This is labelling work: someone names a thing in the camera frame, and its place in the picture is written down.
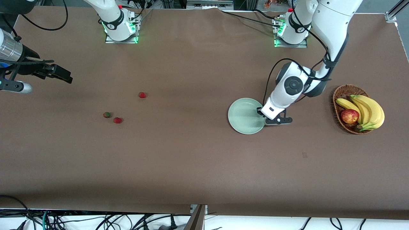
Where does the red apple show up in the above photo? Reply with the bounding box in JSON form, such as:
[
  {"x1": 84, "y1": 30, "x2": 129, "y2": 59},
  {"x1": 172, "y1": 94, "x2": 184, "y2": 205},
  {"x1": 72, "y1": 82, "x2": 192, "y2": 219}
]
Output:
[{"x1": 340, "y1": 109, "x2": 360, "y2": 124}]

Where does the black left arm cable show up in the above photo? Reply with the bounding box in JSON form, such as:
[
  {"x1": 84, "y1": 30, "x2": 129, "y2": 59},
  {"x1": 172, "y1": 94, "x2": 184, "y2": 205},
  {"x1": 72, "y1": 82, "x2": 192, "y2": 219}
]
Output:
[{"x1": 263, "y1": 0, "x2": 333, "y2": 106}]

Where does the grey electronics box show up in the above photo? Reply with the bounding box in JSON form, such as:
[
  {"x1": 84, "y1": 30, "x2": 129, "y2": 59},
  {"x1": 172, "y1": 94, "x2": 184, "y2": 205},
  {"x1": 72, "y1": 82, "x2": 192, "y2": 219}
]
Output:
[{"x1": 186, "y1": 0, "x2": 234, "y2": 10}]

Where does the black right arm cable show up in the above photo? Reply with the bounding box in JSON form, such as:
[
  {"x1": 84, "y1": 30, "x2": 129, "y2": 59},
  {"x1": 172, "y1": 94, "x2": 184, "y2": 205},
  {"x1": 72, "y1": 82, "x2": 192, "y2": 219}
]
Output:
[{"x1": 3, "y1": 0, "x2": 68, "y2": 42}]

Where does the short black table cable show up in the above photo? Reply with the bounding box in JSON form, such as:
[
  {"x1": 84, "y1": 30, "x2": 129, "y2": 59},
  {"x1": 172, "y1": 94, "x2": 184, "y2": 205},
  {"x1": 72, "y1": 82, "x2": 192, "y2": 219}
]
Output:
[{"x1": 254, "y1": 9, "x2": 278, "y2": 19}]

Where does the long black table cable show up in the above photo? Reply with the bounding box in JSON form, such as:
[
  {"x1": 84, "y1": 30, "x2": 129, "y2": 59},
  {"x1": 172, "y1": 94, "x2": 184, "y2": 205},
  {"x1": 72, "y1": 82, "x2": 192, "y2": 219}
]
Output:
[{"x1": 220, "y1": 11, "x2": 282, "y2": 28}]

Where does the large table cover sheet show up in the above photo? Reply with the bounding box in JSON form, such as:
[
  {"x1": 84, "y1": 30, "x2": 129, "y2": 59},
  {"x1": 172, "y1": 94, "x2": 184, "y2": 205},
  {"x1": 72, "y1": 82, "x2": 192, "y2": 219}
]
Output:
[{"x1": 0, "y1": 6, "x2": 409, "y2": 220}]

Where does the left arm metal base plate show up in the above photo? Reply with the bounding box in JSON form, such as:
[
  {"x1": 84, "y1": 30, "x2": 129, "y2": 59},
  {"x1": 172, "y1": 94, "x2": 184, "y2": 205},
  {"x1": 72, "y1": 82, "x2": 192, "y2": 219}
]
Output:
[{"x1": 273, "y1": 16, "x2": 308, "y2": 48}]

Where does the short yellow banana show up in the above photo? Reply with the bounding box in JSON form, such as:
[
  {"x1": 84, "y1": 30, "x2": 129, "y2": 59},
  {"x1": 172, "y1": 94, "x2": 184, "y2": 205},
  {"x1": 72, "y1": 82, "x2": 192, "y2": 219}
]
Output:
[{"x1": 336, "y1": 98, "x2": 363, "y2": 125}]

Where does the brown wicker basket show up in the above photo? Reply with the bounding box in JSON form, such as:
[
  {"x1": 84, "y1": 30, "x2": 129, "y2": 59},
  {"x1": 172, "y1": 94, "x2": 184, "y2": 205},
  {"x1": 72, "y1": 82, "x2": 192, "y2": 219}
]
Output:
[{"x1": 332, "y1": 84, "x2": 374, "y2": 135}]

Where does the orange background item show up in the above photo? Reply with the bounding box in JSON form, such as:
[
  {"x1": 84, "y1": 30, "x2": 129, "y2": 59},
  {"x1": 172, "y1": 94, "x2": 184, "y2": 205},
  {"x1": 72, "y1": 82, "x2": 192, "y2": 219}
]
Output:
[{"x1": 265, "y1": 0, "x2": 289, "y2": 9}]

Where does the pale green round plate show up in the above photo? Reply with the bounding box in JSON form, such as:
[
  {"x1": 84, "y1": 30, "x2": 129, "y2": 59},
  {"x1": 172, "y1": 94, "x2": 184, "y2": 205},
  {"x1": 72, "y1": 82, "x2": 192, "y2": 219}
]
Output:
[{"x1": 228, "y1": 97, "x2": 266, "y2": 135}]

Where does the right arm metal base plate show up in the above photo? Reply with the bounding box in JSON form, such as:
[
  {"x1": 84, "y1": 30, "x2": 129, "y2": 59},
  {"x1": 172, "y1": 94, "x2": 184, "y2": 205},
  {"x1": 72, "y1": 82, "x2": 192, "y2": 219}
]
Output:
[{"x1": 105, "y1": 14, "x2": 139, "y2": 44}]

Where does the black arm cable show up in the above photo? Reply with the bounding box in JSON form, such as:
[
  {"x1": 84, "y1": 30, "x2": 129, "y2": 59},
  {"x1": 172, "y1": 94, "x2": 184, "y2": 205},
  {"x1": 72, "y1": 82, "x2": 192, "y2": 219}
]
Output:
[
  {"x1": 263, "y1": 0, "x2": 333, "y2": 106},
  {"x1": 3, "y1": 0, "x2": 68, "y2": 42}
]

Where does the aluminium frame profile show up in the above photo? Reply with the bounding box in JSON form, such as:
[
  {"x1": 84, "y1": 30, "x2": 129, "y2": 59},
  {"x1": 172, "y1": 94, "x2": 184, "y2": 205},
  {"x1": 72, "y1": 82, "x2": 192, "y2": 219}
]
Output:
[{"x1": 385, "y1": 0, "x2": 409, "y2": 23}]

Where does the black looping floor cable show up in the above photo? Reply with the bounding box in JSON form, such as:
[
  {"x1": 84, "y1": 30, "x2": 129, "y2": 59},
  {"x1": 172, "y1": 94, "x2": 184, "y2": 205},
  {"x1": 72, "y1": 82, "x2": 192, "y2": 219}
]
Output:
[{"x1": 0, "y1": 194, "x2": 35, "y2": 230}]

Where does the thin grey cable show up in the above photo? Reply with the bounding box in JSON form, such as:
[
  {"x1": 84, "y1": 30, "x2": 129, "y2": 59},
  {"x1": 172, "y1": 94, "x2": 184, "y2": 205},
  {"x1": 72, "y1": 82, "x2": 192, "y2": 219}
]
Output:
[{"x1": 137, "y1": 9, "x2": 154, "y2": 26}]

